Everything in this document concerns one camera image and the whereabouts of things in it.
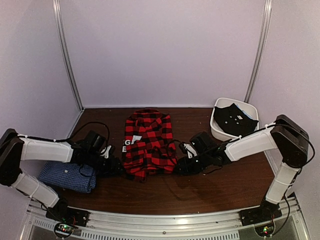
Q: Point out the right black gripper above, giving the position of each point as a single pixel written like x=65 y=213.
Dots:
x=186 y=167

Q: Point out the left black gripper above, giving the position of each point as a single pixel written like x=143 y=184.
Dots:
x=112 y=168

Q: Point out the red black plaid shirt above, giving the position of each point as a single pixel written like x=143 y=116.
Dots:
x=147 y=146

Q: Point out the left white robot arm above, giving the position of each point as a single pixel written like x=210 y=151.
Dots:
x=16 y=148

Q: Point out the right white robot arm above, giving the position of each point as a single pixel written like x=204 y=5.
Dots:
x=283 y=134

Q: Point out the white plastic basin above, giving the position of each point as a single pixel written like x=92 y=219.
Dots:
x=248 y=109

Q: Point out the folded blue checked shirt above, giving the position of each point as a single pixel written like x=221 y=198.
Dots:
x=79 y=178

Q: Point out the black shirt in basin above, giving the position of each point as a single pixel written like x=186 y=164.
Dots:
x=233 y=121

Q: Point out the left circuit board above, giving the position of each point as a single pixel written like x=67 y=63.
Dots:
x=63 y=230

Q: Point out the circuit board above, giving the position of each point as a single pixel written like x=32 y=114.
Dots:
x=63 y=230
x=264 y=230

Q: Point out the right circuit board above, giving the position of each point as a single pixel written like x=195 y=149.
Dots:
x=264 y=230

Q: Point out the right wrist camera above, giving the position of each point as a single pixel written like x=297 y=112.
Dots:
x=188 y=150

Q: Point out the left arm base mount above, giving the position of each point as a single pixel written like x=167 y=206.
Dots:
x=61 y=212

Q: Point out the front aluminium rail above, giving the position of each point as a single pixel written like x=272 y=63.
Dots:
x=223 y=225

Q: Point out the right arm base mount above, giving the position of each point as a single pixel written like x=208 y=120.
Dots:
x=265 y=212

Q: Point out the left aluminium frame post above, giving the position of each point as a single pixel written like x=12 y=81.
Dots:
x=65 y=53

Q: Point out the aluminium frame post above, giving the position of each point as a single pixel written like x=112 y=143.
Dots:
x=65 y=53
x=263 y=36

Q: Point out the right aluminium frame post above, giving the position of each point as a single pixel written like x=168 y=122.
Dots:
x=263 y=36

